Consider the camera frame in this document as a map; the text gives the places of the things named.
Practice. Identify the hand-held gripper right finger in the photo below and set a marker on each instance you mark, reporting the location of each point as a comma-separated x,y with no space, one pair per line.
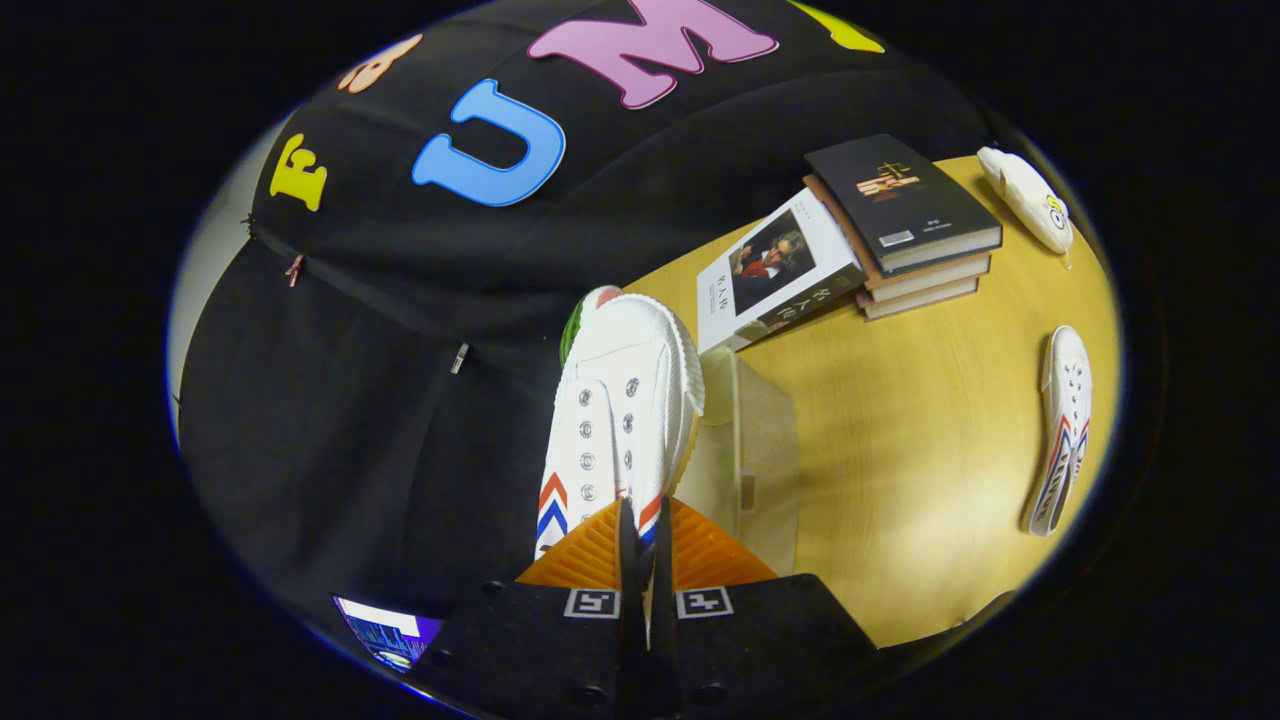
662,620

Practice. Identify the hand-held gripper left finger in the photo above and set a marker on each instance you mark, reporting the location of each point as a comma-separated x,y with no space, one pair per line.
630,600

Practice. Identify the cream fabric storage box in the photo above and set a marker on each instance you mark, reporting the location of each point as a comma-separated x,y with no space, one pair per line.
765,450

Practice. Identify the white canvas shoe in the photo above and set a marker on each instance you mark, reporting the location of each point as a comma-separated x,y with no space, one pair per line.
1065,420
620,400

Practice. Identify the monitor screen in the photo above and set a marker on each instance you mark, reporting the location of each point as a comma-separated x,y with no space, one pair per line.
390,635

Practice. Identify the watermelon slice plush toy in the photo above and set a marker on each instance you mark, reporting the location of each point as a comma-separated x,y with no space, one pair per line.
572,335

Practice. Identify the silver clip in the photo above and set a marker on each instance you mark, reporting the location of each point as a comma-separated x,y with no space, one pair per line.
459,357

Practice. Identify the black backdrop cloth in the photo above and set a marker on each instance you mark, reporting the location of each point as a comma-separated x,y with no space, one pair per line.
400,400

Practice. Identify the white portrait cover book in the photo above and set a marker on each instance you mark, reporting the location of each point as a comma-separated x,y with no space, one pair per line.
780,270

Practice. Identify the pink clip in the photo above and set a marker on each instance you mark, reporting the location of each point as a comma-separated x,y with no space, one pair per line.
293,270

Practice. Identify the black hardcover book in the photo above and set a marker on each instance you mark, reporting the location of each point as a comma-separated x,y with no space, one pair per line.
890,200

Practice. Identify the white plush toy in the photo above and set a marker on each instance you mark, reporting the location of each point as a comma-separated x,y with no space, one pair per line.
1030,200

